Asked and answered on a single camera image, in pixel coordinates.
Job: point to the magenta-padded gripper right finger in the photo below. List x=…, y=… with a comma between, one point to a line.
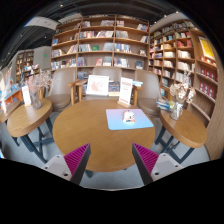
x=148, y=160

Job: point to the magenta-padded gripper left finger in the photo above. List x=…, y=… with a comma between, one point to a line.
x=75, y=160

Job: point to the white and orange computer mouse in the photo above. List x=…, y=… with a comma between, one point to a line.
x=128, y=116

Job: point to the blue and pink mouse pad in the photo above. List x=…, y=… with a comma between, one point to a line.
x=115, y=121

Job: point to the round wooden side table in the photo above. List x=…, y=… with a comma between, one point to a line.
x=28, y=118
x=8, y=112
x=186, y=130

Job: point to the glass vase with beige flowers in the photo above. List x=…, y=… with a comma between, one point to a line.
x=176, y=111

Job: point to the stack of colourful books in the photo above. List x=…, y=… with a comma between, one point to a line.
x=164, y=104

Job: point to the brown wooden armchair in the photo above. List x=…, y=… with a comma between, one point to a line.
x=61, y=88
x=150, y=93
x=106, y=70

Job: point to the glass vase with pink flowers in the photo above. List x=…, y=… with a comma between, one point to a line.
x=36, y=101

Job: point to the white and red sign stand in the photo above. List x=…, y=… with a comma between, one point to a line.
x=125, y=90

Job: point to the white framed flower picture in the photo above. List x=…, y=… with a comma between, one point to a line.
x=97, y=85

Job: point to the dark hardcover book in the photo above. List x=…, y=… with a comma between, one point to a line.
x=114, y=88

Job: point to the small white sign card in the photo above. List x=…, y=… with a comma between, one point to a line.
x=26, y=95

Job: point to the small distant bookshelf unit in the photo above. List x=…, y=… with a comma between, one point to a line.
x=24, y=63

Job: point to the tall wooden bookshelf unit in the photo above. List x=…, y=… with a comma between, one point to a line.
x=176, y=50

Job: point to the wide wooden bookshelf unit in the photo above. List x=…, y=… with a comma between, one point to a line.
x=100, y=40

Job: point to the white hanging ceiling panel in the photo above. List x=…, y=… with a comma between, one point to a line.
x=41, y=22

